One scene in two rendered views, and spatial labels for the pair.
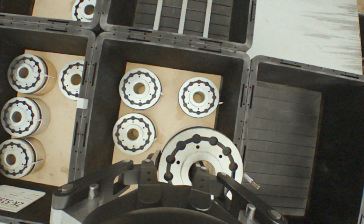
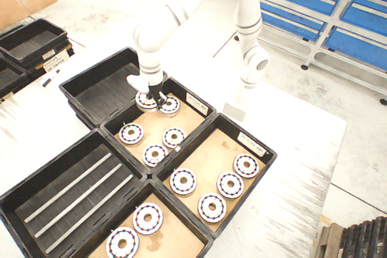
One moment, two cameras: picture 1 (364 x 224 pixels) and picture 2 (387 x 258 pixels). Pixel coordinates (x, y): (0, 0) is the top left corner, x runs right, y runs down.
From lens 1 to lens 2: 0.80 m
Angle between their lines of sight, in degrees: 36
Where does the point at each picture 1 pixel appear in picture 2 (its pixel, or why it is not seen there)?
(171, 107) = (148, 140)
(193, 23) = (97, 176)
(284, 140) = (109, 94)
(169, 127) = (157, 132)
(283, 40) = (37, 148)
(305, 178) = (116, 74)
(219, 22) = (82, 167)
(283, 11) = (10, 168)
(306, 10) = not seen: outside the picture
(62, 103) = (205, 181)
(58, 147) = (223, 160)
